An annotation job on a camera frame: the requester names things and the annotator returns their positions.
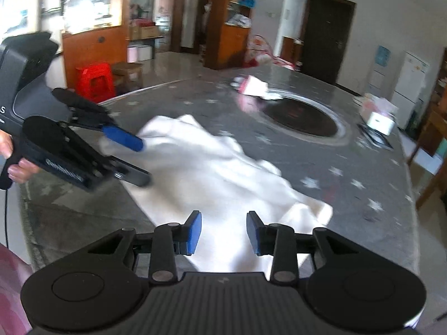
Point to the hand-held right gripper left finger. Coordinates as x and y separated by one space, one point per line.
193 232

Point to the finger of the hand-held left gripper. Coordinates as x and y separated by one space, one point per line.
122 139
134 176

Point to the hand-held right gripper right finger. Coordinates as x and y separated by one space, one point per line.
253 233

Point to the cream garment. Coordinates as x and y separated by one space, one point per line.
209 181

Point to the person's left hand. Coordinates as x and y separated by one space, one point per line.
22 171

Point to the red plastic stool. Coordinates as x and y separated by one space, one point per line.
92 76

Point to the small wooden stool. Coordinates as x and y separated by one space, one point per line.
127 69

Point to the wooden partition shelf cabinet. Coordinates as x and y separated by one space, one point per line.
97 45

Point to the white plastic container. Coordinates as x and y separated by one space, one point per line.
133 54
146 52

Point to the cardboard box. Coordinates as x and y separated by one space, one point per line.
148 31

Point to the round black built-in cooktop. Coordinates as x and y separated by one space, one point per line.
300 118

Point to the brown interior door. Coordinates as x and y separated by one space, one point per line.
167 7

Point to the tall wooden shelf cabinet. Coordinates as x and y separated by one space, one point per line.
227 45

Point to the pink white small cloth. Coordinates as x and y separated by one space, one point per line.
253 85

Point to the black flat device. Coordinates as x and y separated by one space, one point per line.
379 139

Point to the pink mesh folding cover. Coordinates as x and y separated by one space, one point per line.
258 50

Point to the person's pink clothing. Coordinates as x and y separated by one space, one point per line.
14 286

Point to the white pink tissue pack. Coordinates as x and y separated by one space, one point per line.
380 120

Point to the small wooden cabinet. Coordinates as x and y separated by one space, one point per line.
290 49

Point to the white water dispenser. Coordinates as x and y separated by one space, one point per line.
379 73

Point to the dark wooden door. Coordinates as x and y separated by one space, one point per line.
324 35

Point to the wooden console table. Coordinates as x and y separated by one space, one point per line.
438 125

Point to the white fridge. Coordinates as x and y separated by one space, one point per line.
412 83

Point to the wooden glass display cabinet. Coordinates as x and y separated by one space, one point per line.
441 69

